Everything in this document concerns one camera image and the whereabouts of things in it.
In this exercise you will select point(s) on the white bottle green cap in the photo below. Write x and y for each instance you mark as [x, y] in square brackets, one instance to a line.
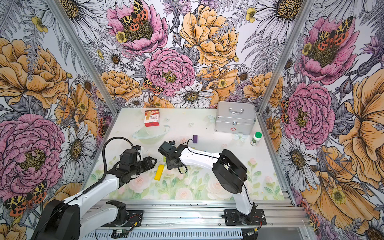
[257, 137]

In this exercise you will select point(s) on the small circuit board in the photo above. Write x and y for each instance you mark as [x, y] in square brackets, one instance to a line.
[120, 233]

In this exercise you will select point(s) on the clear glass bowl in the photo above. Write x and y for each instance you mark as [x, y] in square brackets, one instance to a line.
[151, 135]

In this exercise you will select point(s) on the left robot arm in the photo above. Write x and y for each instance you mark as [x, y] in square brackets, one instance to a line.
[74, 217]

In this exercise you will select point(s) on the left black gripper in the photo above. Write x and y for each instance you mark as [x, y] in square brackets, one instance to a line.
[148, 163]

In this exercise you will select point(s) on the red white cardboard box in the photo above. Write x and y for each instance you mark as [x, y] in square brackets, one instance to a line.
[152, 118]

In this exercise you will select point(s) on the long yellow block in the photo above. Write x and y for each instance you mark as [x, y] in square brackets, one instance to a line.
[159, 172]

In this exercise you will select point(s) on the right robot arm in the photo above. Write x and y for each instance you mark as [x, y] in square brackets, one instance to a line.
[230, 172]

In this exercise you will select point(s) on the silver metal case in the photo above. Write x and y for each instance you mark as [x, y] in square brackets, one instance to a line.
[235, 118]

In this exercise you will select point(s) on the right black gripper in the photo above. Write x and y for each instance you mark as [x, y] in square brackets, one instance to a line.
[169, 165]

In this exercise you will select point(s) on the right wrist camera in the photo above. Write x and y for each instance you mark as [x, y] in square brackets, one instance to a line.
[166, 149]

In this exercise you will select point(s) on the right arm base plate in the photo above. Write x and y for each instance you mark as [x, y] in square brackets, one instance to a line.
[233, 217]

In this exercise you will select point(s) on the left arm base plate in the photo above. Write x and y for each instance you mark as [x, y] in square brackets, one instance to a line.
[133, 219]

